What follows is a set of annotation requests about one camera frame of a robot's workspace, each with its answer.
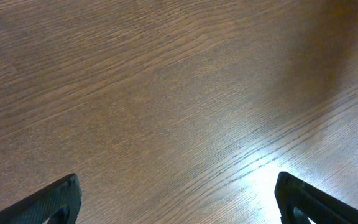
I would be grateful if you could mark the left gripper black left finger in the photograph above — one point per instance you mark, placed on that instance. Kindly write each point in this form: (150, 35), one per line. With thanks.
(59, 202)

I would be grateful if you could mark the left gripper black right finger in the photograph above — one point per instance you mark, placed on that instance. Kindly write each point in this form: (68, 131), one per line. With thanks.
(300, 202)

